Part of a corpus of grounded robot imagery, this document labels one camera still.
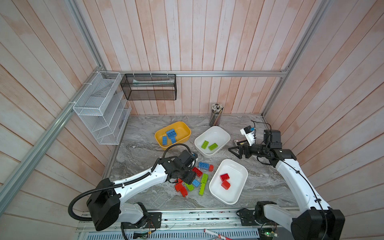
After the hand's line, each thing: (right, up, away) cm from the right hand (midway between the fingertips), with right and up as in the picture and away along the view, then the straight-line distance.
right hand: (234, 146), depth 78 cm
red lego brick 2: (-3, -23, +5) cm, 24 cm away
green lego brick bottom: (-17, -25, +4) cm, 30 cm away
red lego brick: (-19, -17, +11) cm, 28 cm away
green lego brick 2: (-7, -3, +23) cm, 24 cm away
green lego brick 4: (-15, -21, +10) cm, 28 cm away
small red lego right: (-11, -15, +13) cm, 22 cm away
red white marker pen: (-11, -41, -9) cm, 43 cm away
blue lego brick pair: (-37, +5, +29) cm, 47 cm away
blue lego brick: (-41, +1, +25) cm, 48 cm away
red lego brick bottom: (-29, -24, +4) cm, 38 cm away
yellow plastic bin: (-29, +7, +32) cm, 44 cm away
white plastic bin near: (+5, -19, +10) cm, 22 cm away
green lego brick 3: (-24, -24, +6) cm, 34 cm away
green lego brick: (-13, -2, +24) cm, 27 cm away
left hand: (-25, -18, +2) cm, 31 cm away
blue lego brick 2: (-15, -14, +13) cm, 24 cm away
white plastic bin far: (-5, +5, +28) cm, 29 cm away
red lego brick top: (-3, -19, +8) cm, 21 cm away
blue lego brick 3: (-20, -23, +8) cm, 31 cm away
